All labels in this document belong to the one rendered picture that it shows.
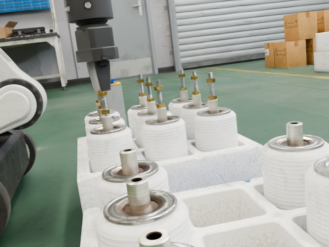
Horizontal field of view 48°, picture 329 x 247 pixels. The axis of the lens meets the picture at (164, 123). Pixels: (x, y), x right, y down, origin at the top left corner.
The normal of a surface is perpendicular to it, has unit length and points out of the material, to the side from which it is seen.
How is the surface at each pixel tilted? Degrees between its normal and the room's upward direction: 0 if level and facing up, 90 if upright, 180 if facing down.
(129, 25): 90
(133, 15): 90
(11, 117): 90
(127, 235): 57
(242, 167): 90
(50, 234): 0
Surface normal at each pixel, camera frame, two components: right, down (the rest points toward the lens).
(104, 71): 0.54, 0.11
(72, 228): -0.12, -0.97
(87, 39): -0.83, 0.21
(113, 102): 0.22, 0.17
